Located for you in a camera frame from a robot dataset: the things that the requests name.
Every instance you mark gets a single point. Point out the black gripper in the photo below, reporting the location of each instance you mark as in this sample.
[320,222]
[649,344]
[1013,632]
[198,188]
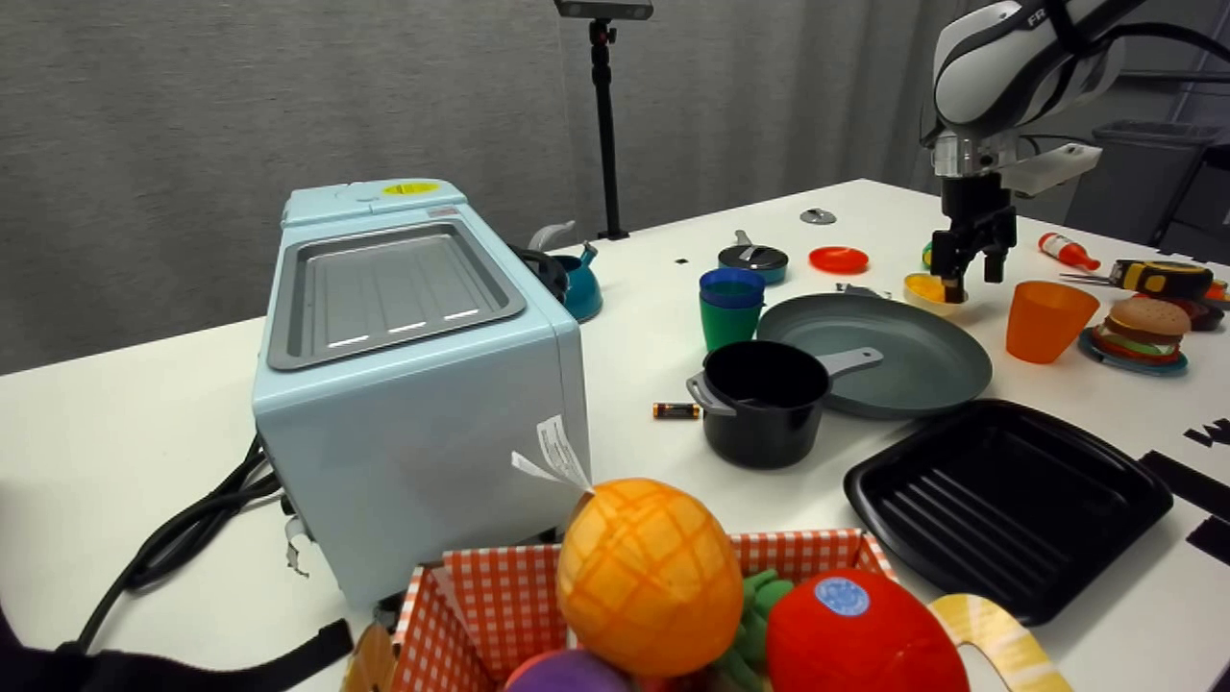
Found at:
[978,214]

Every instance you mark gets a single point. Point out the yellow toy pasta piece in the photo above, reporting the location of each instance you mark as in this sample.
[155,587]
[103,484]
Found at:
[921,288]

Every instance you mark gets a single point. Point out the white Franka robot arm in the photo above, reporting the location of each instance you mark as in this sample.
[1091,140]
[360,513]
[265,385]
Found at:
[1013,58]

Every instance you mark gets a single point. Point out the dark grey round plate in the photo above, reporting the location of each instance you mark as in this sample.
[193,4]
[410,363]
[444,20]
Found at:
[896,352]

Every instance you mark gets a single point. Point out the small teal toy plate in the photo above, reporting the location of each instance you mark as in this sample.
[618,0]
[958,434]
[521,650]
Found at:
[1126,363]

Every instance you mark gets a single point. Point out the green yellow toy fruit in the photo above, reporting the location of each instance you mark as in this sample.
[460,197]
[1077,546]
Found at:
[926,257]

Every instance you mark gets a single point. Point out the orange plastic cup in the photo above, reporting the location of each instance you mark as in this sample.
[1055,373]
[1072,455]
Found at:
[1045,323]

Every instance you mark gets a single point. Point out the red toy ketchup bottle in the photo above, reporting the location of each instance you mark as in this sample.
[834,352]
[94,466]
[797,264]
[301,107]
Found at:
[1064,252]

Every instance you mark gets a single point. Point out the red round plastic lid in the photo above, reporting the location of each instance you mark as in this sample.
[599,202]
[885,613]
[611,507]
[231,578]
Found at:
[838,261]

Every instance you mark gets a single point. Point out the small grey disc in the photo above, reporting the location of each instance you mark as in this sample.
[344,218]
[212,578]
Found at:
[817,218]

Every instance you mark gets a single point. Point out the toy hamburger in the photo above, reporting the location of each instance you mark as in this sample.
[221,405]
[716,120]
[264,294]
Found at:
[1141,329]

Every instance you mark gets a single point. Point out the teal toy pan with lid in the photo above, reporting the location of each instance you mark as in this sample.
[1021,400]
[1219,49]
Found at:
[753,264]

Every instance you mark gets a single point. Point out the blue plastic cup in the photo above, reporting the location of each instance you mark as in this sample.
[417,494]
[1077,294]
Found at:
[730,288]

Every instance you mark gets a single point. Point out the black ribbed grill tray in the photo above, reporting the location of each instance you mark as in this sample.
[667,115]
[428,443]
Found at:
[1003,507]

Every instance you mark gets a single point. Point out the black and orange roll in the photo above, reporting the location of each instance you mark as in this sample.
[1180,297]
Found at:
[1213,309]

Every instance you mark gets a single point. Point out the small black tape piece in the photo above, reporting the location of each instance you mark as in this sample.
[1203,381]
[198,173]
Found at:
[1195,435]
[1219,429]

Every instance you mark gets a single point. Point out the black tape strip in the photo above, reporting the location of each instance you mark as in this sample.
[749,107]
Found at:
[1185,484]
[1213,541]

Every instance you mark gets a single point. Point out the small black orange object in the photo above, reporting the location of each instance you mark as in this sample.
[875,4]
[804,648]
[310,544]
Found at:
[674,413]

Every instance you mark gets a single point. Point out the red plush fruit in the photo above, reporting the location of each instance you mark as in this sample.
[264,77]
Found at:
[858,640]

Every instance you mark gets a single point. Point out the teal toy kettle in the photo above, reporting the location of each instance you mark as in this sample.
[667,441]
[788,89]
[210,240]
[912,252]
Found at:
[572,284]

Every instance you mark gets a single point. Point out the green plush vegetable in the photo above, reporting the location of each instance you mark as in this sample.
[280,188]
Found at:
[753,627]

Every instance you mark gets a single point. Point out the orange plush fruit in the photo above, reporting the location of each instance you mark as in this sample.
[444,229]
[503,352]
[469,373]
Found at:
[648,578]

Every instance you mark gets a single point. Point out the purple plush fruit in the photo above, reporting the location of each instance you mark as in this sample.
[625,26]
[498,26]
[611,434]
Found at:
[562,676]

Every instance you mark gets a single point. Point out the light blue toaster oven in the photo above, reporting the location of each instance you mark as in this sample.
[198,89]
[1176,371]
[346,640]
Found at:
[410,425]

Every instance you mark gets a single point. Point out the red checkered fruit basket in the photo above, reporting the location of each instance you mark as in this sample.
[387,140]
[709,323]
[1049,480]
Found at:
[475,578]

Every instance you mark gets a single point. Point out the grey backdrop curtain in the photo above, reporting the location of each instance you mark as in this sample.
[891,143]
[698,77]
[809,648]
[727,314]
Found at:
[320,89]

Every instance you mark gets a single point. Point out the black camera tripod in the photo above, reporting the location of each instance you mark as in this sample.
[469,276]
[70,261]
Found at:
[603,118]

